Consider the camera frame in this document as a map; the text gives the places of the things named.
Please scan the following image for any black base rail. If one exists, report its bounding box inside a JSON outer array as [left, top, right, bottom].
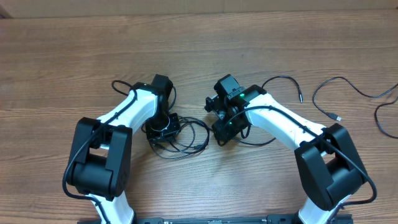
[[77, 213, 354, 224]]

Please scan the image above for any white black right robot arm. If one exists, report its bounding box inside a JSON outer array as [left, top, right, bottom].
[[205, 75, 367, 223]]

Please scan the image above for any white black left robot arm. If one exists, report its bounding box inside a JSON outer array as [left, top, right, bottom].
[[62, 75, 180, 223]]

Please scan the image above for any thick black USB cable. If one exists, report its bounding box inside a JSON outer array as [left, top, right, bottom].
[[141, 115, 211, 161]]

